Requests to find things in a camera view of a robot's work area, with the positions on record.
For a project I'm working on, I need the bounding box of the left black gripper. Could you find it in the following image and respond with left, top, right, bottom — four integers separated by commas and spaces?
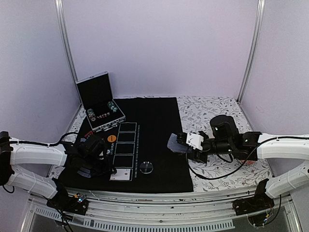
83, 155, 117, 178

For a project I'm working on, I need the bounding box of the face-up diamond card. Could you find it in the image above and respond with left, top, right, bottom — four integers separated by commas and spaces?
110, 169, 132, 181

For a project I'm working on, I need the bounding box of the blue playing card deck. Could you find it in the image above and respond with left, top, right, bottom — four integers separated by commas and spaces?
167, 133, 187, 154

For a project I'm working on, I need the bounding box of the aluminium poker chip case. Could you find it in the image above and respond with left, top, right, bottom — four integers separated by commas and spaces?
76, 72, 126, 132

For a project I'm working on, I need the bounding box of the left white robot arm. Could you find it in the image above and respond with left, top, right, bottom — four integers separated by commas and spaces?
0, 131, 117, 210

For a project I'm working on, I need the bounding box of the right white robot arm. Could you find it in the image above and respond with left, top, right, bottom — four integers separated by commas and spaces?
184, 115, 309, 211

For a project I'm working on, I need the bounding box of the orange big blind button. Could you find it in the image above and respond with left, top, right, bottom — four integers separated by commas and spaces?
107, 135, 117, 143

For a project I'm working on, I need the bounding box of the red patterned bowl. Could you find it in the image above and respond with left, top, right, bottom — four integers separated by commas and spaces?
240, 160, 256, 165

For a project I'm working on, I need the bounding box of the left chip stack in case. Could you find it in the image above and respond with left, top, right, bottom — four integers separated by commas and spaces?
87, 109, 96, 122

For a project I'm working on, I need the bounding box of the floral white tablecloth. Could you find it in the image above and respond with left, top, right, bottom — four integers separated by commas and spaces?
51, 96, 271, 192

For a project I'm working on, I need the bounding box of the red dice row in case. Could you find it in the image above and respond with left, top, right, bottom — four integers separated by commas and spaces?
97, 112, 110, 119

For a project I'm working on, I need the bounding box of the black poker mat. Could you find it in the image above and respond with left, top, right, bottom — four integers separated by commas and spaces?
59, 98, 193, 193

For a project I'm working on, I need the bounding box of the green chip stack in case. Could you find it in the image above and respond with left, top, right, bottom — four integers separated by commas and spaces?
107, 101, 118, 113

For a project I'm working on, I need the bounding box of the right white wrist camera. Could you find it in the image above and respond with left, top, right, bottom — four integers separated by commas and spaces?
176, 133, 204, 151

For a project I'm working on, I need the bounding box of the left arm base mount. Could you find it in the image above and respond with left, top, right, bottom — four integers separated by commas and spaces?
46, 187, 89, 216

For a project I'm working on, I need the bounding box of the aluminium front rail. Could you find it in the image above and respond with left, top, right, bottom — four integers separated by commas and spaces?
23, 186, 301, 232

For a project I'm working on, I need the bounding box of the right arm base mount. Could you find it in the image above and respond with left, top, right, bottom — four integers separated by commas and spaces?
232, 178, 275, 227

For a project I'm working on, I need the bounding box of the right aluminium frame post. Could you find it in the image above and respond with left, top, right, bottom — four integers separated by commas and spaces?
237, 0, 265, 105

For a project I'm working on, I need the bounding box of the aluminium frame post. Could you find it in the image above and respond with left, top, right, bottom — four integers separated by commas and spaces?
55, 0, 77, 83
237, 0, 265, 105

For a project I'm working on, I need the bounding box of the left aluminium frame post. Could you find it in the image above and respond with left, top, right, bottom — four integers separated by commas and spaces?
55, 0, 77, 83

